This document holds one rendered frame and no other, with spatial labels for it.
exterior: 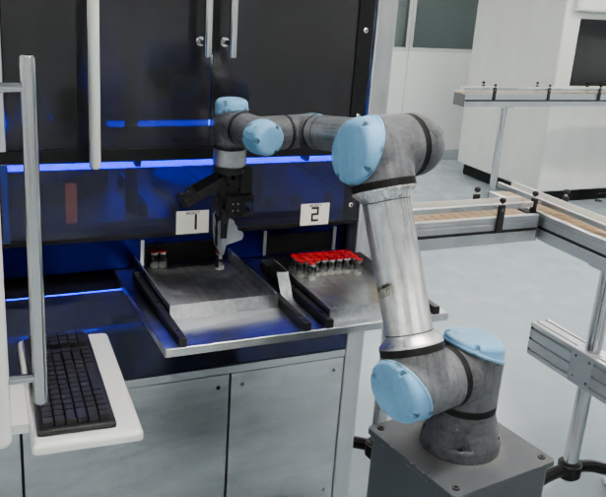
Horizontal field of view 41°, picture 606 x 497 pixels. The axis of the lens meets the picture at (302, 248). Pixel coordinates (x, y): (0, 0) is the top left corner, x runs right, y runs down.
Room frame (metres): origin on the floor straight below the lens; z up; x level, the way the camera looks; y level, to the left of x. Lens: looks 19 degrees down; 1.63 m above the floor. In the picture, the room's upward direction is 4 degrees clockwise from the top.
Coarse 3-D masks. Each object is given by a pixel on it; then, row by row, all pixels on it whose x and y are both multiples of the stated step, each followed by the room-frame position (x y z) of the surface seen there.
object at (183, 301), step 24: (168, 264) 1.99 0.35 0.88; (192, 264) 2.00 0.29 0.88; (240, 264) 1.97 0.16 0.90; (168, 288) 1.82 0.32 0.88; (192, 288) 1.83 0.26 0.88; (216, 288) 1.85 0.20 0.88; (240, 288) 1.86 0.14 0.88; (264, 288) 1.82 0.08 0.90; (168, 312) 1.65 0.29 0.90; (192, 312) 1.67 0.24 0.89; (216, 312) 1.69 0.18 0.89
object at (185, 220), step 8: (176, 216) 1.92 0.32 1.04; (184, 216) 1.92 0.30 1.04; (192, 216) 1.93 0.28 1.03; (200, 216) 1.94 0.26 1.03; (208, 216) 1.95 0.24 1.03; (176, 224) 1.92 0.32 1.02; (184, 224) 1.92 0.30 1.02; (192, 224) 1.93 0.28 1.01; (200, 224) 1.94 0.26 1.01; (208, 224) 1.95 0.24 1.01; (176, 232) 1.92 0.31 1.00; (184, 232) 1.92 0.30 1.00; (192, 232) 1.93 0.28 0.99; (200, 232) 1.94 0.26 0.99; (208, 232) 1.95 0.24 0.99
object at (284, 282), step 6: (282, 276) 1.83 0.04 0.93; (288, 276) 1.84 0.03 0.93; (282, 282) 1.83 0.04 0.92; (288, 282) 1.83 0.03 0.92; (282, 288) 1.82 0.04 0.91; (288, 288) 1.82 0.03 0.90; (282, 294) 1.81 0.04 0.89; (288, 294) 1.81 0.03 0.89; (288, 300) 1.80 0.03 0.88; (294, 300) 1.81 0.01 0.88; (294, 306) 1.77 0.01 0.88; (300, 306) 1.77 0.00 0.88; (300, 312) 1.74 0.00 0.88; (306, 312) 1.74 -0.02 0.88
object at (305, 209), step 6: (306, 204) 2.07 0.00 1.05; (312, 204) 2.08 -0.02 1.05; (318, 204) 2.09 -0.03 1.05; (324, 204) 2.09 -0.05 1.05; (306, 210) 2.07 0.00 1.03; (312, 210) 2.08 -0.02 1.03; (324, 210) 2.10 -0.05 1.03; (306, 216) 2.07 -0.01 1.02; (318, 216) 2.09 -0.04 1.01; (324, 216) 2.10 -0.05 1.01; (300, 222) 2.06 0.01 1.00; (306, 222) 2.07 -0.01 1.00; (312, 222) 2.08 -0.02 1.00; (318, 222) 2.09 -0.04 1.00; (324, 222) 2.10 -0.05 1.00
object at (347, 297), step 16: (368, 256) 2.07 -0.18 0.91; (368, 272) 2.04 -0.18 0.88; (304, 288) 1.82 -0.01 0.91; (320, 288) 1.90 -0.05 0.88; (336, 288) 1.90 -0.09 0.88; (352, 288) 1.91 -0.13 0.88; (368, 288) 1.92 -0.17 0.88; (320, 304) 1.73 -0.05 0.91; (336, 304) 1.80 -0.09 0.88; (352, 304) 1.81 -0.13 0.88; (368, 304) 1.73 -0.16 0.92; (336, 320) 1.70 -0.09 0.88
